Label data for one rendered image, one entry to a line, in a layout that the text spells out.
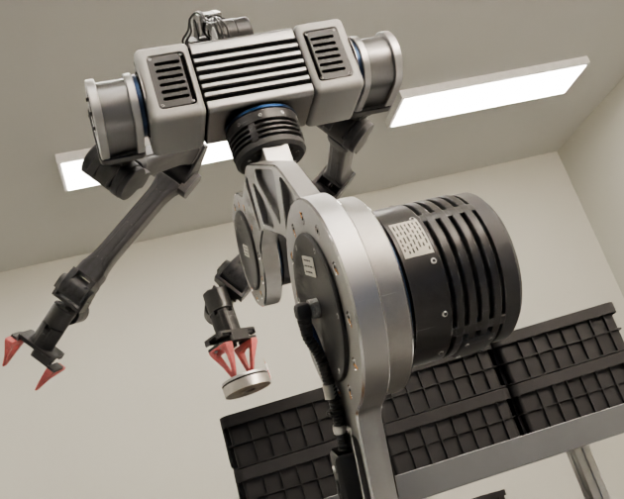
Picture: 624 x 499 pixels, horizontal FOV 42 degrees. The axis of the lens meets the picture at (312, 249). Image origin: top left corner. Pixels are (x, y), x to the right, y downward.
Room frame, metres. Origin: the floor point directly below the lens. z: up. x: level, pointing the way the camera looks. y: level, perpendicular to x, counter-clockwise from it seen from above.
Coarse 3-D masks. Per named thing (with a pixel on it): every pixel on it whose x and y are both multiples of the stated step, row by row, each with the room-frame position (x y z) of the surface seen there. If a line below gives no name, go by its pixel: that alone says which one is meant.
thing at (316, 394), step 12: (300, 396) 1.66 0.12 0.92; (312, 396) 1.67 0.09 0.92; (324, 396) 1.67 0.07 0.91; (252, 408) 1.64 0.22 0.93; (264, 408) 1.65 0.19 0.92; (276, 408) 1.65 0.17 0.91; (288, 408) 1.66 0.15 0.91; (228, 420) 1.64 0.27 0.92; (240, 420) 1.64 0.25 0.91; (252, 420) 1.64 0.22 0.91
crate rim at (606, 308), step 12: (576, 312) 1.77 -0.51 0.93; (588, 312) 1.78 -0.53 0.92; (600, 312) 1.78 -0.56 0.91; (612, 312) 1.79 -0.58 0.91; (540, 324) 1.76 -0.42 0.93; (552, 324) 1.76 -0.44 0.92; (564, 324) 1.77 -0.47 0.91; (516, 336) 1.75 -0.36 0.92; (528, 336) 1.75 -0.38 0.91; (492, 348) 1.75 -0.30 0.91
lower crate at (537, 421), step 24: (600, 360) 1.78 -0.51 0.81; (528, 384) 1.75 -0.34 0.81; (552, 384) 1.75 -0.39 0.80; (576, 384) 1.78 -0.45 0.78; (600, 384) 1.78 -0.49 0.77; (528, 408) 1.75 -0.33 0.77; (552, 408) 1.76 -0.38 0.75; (576, 408) 1.77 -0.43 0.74; (600, 408) 1.78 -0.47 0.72; (528, 432) 1.77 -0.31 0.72
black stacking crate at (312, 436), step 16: (320, 400) 1.68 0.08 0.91; (272, 416) 1.66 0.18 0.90; (288, 416) 1.67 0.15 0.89; (304, 416) 1.67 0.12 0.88; (320, 416) 1.68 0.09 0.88; (240, 432) 1.65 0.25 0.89; (256, 432) 1.66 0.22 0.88; (272, 432) 1.66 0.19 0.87; (288, 432) 1.67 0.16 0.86; (304, 432) 1.66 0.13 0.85; (320, 432) 1.68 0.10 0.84; (240, 448) 1.65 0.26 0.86; (256, 448) 1.65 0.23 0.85; (272, 448) 1.66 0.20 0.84; (288, 448) 1.66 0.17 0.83; (304, 448) 1.66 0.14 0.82; (240, 464) 1.65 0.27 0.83
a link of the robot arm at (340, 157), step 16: (320, 128) 1.58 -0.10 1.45; (368, 128) 1.55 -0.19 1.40; (336, 144) 1.64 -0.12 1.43; (352, 144) 1.57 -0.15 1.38; (336, 160) 1.74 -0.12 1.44; (352, 160) 1.83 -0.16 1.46; (320, 176) 1.92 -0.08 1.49; (336, 176) 1.86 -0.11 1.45; (352, 176) 1.93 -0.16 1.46; (320, 192) 1.93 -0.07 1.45; (336, 192) 1.97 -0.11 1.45
